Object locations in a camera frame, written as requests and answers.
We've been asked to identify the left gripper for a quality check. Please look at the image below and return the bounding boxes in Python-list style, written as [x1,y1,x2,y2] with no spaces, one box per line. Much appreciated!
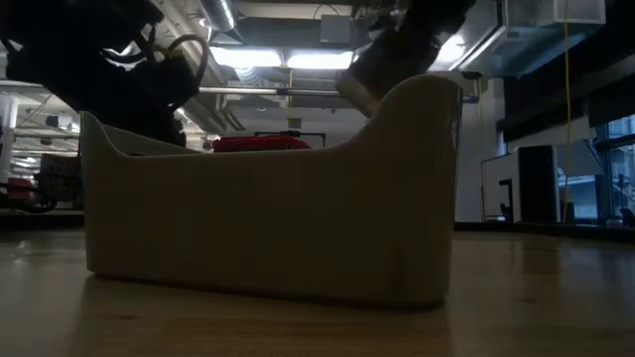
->
[7,47,199,149]

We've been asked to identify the white-lid spice jar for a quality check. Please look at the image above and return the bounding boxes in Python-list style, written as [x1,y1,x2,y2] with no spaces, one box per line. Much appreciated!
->
[335,22,443,119]

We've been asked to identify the red-lid spice jar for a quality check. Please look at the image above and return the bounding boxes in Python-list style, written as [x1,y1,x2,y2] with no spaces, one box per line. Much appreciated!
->
[212,135,313,153]

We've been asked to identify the grey junction box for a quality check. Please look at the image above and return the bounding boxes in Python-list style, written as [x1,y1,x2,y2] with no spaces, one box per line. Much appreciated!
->
[319,14,352,45]

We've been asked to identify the grey ceiling pipe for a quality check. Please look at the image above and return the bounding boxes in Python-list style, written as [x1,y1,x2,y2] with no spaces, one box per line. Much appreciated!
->
[197,86,343,96]

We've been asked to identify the ceiling light panel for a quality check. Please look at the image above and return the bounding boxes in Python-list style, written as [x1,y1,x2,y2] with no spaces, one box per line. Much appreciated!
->
[286,51,354,70]
[210,47,284,68]

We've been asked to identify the light grey plastic bin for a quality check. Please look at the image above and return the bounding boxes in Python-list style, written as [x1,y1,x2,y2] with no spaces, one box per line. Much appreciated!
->
[80,73,463,307]

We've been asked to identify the white cabinet with black panel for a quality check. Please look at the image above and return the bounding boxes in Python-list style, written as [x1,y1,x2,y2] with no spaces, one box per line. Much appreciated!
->
[480,143,604,224]

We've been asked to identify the silver ventilation duct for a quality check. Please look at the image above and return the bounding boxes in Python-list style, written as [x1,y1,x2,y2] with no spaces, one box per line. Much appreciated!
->
[197,0,237,34]

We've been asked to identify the yellow hanging cable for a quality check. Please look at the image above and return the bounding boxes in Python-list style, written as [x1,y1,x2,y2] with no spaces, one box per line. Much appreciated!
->
[562,0,572,224]

